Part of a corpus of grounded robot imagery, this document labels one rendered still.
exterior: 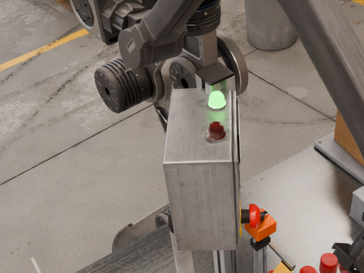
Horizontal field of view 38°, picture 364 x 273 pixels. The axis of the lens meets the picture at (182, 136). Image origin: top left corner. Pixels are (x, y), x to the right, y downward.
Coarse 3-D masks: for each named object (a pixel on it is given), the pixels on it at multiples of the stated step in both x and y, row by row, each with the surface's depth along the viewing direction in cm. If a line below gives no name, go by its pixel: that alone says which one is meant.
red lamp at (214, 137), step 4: (212, 124) 72; (216, 124) 72; (220, 124) 72; (208, 128) 72; (212, 128) 71; (216, 128) 71; (220, 128) 71; (208, 132) 72; (212, 132) 71; (216, 132) 71; (220, 132) 71; (224, 132) 73; (208, 136) 72; (212, 136) 72; (216, 136) 72; (220, 136) 72; (224, 136) 72; (212, 140) 72; (216, 140) 72; (220, 140) 72
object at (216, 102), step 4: (212, 92) 77; (216, 92) 77; (220, 92) 77; (212, 96) 77; (216, 96) 77; (220, 96) 77; (212, 100) 77; (216, 100) 76; (220, 100) 77; (224, 100) 78; (208, 104) 78; (212, 104) 77; (216, 104) 77; (220, 104) 77; (224, 104) 78; (212, 108) 77; (216, 108) 77; (220, 108) 77
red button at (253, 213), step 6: (252, 204) 81; (240, 210) 81; (246, 210) 81; (252, 210) 80; (258, 210) 80; (246, 216) 80; (252, 216) 79; (258, 216) 80; (246, 222) 81; (252, 222) 79; (258, 222) 80; (252, 228) 80
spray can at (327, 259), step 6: (324, 258) 102; (330, 258) 102; (336, 258) 102; (318, 264) 107; (324, 264) 102; (330, 264) 101; (336, 264) 101; (318, 270) 105; (324, 270) 102; (330, 270) 102; (336, 270) 103
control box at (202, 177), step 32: (192, 96) 81; (224, 96) 80; (192, 128) 75; (224, 128) 74; (192, 160) 70; (224, 160) 70; (192, 192) 73; (224, 192) 73; (192, 224) 78; (224, 224) 77
